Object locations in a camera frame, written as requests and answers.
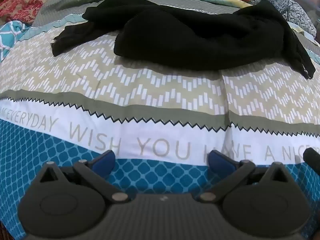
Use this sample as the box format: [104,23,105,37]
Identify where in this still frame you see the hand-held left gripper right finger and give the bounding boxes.
[199,150,290,203]

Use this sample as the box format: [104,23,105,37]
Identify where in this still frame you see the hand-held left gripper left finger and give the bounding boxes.
[37,150,129,203]

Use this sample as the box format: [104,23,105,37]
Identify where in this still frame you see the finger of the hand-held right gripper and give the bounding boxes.
[303,147,320,174]

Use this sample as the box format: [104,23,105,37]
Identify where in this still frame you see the black pants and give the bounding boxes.
[51,0,316,80]

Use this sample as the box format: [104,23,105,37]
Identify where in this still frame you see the patterned bedspread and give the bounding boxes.
[0,0,320,230]

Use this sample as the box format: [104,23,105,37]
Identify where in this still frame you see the teal lattice pillow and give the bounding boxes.
[0,20,33,61]

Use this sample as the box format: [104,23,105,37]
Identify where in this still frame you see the blue white patterned cloth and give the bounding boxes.
[245,0,320,39]

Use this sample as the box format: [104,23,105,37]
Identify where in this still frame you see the red floral blanket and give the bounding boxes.
[0,0,93,27]

